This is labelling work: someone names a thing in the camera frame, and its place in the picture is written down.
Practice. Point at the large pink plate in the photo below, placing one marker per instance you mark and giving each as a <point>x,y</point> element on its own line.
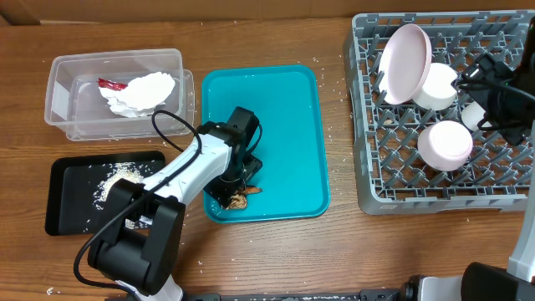
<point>405,63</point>

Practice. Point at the white plastic cup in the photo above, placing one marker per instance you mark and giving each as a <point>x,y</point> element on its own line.
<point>471,115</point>

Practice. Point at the teal plastic tray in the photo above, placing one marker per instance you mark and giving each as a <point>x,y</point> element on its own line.
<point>294,177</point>

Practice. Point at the cream bowl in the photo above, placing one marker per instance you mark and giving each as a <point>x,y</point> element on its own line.
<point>437,93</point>

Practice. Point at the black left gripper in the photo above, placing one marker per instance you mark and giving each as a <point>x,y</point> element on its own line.
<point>222,191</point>

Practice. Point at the red snack wrapper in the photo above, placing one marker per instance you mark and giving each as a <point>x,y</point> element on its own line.
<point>107,84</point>

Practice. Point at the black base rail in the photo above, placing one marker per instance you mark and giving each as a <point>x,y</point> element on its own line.
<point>382,294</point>

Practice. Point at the black tray bin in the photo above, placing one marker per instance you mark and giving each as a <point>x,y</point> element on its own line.
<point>73,181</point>

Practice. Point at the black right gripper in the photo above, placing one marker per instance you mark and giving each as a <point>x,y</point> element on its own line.
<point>496,73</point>

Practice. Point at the grey plastic dish rack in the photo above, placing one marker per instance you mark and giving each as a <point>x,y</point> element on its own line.
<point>391,177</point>

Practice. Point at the clear plastic bin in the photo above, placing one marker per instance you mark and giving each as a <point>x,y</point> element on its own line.
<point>74,104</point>

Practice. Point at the orange carrot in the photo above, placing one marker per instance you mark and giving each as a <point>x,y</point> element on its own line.
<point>249,190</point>

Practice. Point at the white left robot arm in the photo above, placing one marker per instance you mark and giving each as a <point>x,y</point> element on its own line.
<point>140,228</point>

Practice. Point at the brown food scrap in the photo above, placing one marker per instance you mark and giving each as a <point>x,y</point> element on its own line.
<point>237,202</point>

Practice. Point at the white napkin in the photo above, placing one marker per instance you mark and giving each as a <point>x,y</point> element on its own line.
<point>142,95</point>

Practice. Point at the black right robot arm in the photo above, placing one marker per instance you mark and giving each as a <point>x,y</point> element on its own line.
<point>485,282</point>

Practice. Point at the pile of white rice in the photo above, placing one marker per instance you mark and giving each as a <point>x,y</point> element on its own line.
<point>128,170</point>

